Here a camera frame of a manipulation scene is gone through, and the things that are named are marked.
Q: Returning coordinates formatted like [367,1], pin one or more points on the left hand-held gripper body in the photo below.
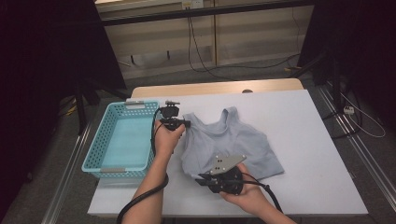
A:
[171,113]

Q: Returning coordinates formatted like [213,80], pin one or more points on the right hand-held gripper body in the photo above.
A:
[227,182]

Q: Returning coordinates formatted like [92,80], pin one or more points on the grey-blue tank top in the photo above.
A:
[230,143]

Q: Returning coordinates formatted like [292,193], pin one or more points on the light blue plastic basket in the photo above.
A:
[127,143]

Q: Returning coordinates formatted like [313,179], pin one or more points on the person's right hand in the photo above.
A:
[249,196]

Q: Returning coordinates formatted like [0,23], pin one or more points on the person's left hand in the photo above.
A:
[165,141]

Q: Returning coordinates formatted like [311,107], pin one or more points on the wooden table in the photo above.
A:
[202,88]

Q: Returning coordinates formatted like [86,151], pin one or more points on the dark table grommet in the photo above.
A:
[247,91]

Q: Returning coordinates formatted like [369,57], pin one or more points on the white table cover sheet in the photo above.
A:
[311,155]

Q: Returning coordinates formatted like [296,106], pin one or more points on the black metal stand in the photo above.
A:
[81,118]
[335,81]

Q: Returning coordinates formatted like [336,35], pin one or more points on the black horizontal bar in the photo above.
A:
[155,17]

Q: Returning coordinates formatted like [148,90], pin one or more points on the white power strip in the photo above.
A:
[349,110]

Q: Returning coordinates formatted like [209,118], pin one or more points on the black curtain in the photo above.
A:
[367,46]
[37,62]

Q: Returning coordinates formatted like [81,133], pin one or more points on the white wall socket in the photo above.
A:
[193,4]

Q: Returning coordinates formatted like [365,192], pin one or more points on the metal floor rail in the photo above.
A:
[364,155]
[62,186]

